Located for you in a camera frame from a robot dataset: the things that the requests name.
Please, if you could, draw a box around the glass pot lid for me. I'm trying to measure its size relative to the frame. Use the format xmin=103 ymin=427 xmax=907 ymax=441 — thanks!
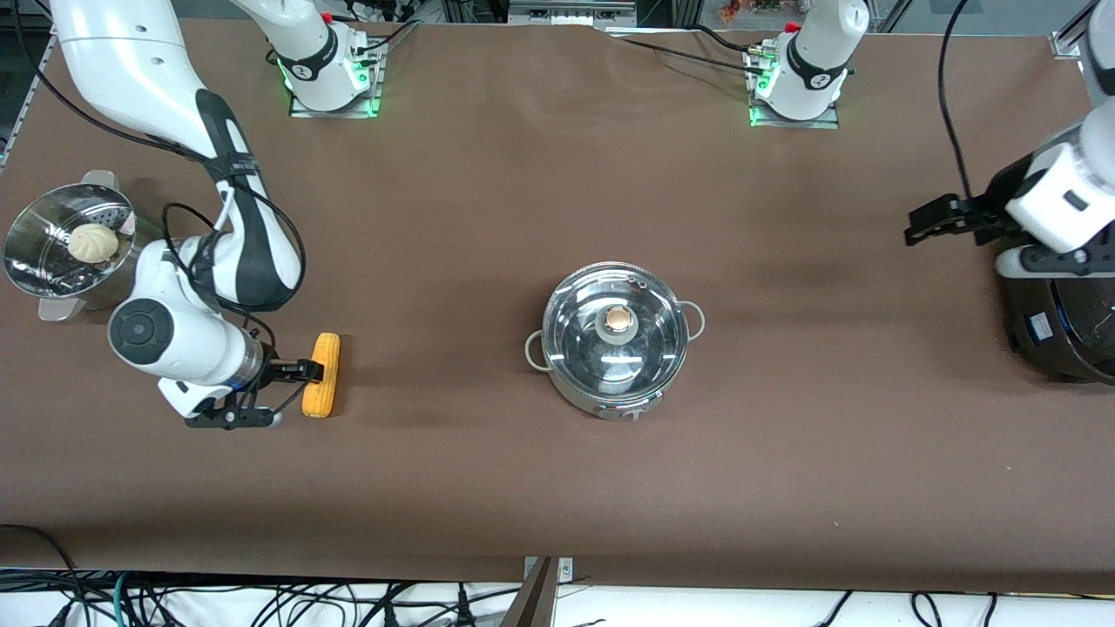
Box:
xmin=542 ymin=261 xmax=689 ymax=410

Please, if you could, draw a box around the brown table cover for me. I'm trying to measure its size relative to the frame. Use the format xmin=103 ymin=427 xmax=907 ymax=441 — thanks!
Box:
xmin=0 ymin=13 xmax=1115 ymax=595

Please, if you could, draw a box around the grey electric cooking pot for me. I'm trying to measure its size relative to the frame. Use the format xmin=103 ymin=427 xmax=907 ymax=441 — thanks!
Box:
xmin=524 ymin=261 xmax=706 ymax=424

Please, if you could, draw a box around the yellow corn cob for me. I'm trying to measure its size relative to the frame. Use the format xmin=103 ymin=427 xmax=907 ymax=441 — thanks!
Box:
xmin=301 ymin=333 xmax=341 ymax=420

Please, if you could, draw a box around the grey power strip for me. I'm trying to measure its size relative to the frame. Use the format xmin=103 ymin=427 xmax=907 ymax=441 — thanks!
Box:
xmin=508 ymin=0 xmax=639 ymax=28

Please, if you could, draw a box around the black rice cooker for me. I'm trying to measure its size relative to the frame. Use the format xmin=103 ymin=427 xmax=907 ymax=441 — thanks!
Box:
xmin=1002 ymin=258 xmax=1115 ymax=386

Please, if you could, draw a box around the white steamed bun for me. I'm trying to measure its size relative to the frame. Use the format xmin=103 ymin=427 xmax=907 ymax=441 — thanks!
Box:
xmin=68 ymin=223 xmax=121 ymax=266

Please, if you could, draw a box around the grey metal beam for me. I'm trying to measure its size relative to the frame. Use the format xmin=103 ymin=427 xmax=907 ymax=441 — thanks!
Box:
xmin=498 ymin=559 xmax=559 ymax=627

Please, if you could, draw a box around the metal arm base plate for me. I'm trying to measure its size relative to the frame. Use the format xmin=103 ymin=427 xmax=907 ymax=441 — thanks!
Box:
xmin=288 ymin=39 xmax=383 ymax=119
xmin=747 ymin=48 xmax=842 ymax=131

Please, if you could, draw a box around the small metal bracket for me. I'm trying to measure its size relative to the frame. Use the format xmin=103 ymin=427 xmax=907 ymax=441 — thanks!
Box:
xmin=523 ymin=556 xmax=575 ymax=588

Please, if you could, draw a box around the steel steamer basket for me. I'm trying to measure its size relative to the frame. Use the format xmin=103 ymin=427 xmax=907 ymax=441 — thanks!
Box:
xmin=3 ymin=170 xmax=164 ymax=324

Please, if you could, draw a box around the aluminium frame strut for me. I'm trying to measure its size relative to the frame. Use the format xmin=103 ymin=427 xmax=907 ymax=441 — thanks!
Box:
xmin=1049 ymin=0 xmax=1100 ymax=60

